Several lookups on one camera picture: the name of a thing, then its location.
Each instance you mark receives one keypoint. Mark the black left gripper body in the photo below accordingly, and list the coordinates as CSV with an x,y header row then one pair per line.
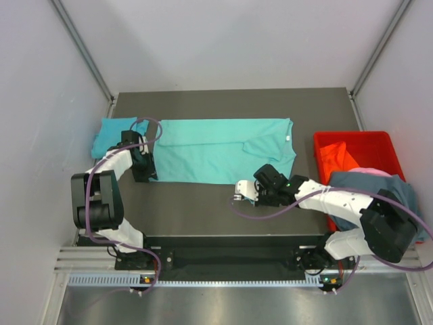
x,y
145,168

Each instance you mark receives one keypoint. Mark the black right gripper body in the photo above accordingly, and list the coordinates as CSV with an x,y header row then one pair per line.
x,y
266,196

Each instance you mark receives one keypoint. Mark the teal t-shirt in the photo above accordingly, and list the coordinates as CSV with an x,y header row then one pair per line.
x,y
222,151

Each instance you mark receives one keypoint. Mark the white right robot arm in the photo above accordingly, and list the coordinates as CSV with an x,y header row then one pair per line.
x,y
380,228

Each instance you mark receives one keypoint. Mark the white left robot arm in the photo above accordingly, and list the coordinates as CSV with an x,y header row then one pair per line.
x,y
96,199

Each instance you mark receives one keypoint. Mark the folded blue t-shirt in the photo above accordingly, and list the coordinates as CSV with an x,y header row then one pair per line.
x,y
110,133

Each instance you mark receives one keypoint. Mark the orange t-shirt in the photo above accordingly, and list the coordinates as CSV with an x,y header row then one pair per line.
x,y
335,157

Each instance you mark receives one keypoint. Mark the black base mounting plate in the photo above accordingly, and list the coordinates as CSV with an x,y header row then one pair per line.
x,y
265,257

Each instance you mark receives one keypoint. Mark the grey-blue t-shirt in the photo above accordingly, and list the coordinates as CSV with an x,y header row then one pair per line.
x,y
373,183

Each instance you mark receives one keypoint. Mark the pink t-shirt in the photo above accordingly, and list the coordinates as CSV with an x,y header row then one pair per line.
x,y
370,171

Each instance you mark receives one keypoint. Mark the red plastic bin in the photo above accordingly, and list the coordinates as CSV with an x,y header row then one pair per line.
x,y
371,149

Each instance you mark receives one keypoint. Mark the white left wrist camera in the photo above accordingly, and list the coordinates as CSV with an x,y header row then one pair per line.
x,y
144,147

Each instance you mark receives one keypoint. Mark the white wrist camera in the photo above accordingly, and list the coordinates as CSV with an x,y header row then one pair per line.
x,y
144,147
246,190

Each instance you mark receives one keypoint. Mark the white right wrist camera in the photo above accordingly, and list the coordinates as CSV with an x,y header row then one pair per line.
x,y
246,190

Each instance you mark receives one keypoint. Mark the grey slotted cable duct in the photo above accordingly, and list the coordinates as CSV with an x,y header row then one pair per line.
x,y
141,281

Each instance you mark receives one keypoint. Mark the grey aluminium corner post left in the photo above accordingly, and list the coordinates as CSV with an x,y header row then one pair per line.
x,y
72,30

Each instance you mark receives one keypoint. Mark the grey aluminium corner post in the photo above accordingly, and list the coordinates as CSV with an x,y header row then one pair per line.
x,y
391,26
72,30

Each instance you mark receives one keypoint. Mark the grey aluminium corner post right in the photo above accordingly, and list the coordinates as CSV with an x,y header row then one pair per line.
x,y
391,26

